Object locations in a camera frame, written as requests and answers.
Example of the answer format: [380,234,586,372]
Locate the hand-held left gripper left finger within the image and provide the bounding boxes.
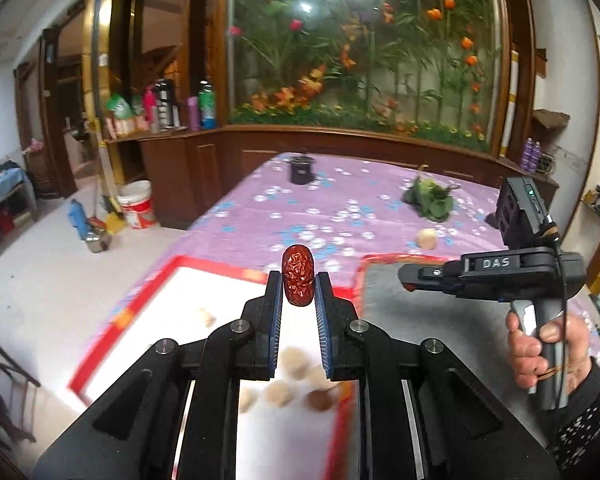
[32,270,285,480]

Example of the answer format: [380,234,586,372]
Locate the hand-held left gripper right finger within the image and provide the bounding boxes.
[313,271,561,480]

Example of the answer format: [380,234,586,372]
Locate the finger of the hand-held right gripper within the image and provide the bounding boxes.
[397,260,463,297]

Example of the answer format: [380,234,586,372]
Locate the red tray with white inside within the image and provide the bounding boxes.
[69,255,361,480]

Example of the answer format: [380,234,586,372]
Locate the person's right forearm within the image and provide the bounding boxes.
[547,355,600,471]

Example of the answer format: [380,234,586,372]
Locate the person's right hand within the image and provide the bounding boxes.
[506,310,593,391]

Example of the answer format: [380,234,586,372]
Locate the grey felt mat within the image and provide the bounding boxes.
[357,260,551,461]

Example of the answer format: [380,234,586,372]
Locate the green leafy vegetable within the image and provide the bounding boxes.
[402,176,456,222]

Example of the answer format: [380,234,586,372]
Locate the purple floral tablecloth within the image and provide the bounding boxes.
[187,152,600,361]

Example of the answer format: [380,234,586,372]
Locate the black cylindrical stand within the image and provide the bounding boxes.
[289,156,317,185]

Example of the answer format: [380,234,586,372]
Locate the brown root wood shelf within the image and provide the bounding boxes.
[534,108,571,131]

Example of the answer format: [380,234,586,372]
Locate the yellow white scroll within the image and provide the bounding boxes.
[500,50,518,158]

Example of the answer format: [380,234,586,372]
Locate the wooden low cabinet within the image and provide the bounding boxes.
[105,125,561,231]

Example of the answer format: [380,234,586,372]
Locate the white bucket with red label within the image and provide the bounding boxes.
[117,181,156,230]

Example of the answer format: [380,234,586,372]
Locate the metal pot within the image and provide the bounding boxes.
[85,227,112,253]

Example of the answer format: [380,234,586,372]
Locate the blue thermos jug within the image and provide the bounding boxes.
[69,200,91,241]

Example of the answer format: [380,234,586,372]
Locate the green labelled plastic bottle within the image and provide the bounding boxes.
[198,80,217,130]

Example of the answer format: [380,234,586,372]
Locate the glass cabinet with artificial flowers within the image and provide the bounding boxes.
[225,0,513,153]

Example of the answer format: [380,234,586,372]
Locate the black silver thermos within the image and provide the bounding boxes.
[155,79,180,128]

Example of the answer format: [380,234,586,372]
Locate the cream gift boxes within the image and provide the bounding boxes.
[107,112,151,136]

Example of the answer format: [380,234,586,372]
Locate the green packet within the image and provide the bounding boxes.
[105,94,133,117]

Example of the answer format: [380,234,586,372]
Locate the brown wicker basket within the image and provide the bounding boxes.
[25,147,56,196]

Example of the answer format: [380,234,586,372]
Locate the dark wooden chair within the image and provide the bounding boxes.
[0,322,43,441]

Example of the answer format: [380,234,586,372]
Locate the wooden staircase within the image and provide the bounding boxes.
[140,0,196,96]

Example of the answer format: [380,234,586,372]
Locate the table with blue cloth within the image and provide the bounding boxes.
[0,167,38,256]

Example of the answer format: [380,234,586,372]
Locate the golden pillar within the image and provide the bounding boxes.
[82,0,146,136]

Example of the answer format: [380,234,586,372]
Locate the black cable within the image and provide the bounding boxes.
[545,225,573,441]

